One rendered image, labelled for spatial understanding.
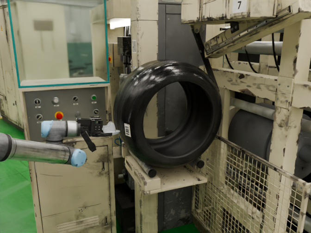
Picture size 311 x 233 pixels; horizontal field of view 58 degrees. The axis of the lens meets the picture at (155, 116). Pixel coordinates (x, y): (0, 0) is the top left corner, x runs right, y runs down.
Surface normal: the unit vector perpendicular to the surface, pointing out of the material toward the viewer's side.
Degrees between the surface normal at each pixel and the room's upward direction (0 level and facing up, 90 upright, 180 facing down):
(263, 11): 90
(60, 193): 90
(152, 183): 90
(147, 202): 90
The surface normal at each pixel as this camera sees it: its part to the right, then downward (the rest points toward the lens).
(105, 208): 0.37, 0.25
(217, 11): -0.93, 0.10
